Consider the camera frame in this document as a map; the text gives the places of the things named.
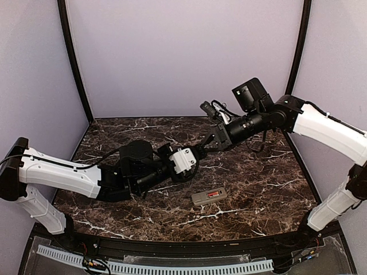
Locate red battery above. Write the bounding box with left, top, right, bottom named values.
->
left=207, top=191, right=220, bottom=198

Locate white remote control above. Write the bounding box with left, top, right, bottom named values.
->
left=192, top=187, right=228, bottom=206

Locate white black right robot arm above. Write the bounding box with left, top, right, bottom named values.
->
left=200, top=77, right=366, bottom=249

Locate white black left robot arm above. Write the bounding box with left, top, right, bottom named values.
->
left=1, top=137, right=206, bottom=250

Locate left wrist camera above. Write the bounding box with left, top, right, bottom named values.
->
left=157, top=143, right=205, bottom=174

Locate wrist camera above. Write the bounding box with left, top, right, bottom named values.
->
left=157, top=143, right=205, bottom=174
left=200, top=101, right=231, bottom=125

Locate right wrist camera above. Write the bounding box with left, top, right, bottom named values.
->
left=200, top=101, right=231, bottom=125

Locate white slotted cable duct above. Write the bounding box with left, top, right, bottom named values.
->
left=37, top=245, right=274, bottom=275

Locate black front rail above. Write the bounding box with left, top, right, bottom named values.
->
left=31, top=222, right=342, bottom=260

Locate black vertical frame post right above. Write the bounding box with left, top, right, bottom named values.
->
left=284, top=0, right=312, bottom=95

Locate black vertical frame post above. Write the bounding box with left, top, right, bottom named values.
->
left=284, top=0, right=312, bottom=95
left=57, top=0, right=94, bottom=124

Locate black vertical frame post left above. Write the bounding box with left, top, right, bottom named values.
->
left=57, top=0, right=94, bottom=124

